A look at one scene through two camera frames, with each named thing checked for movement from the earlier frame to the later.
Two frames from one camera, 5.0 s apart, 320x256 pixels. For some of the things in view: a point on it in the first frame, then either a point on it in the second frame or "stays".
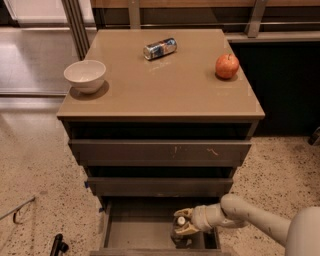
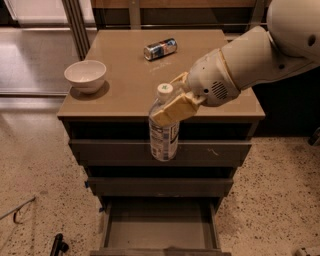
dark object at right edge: [314, 139] stays
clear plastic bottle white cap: [180, 241] to [164, 139]
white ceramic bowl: [86, 76] stays
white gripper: [200, 218] to [209, 82]
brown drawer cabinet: [165, 134] stays
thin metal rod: [14, 212] stays
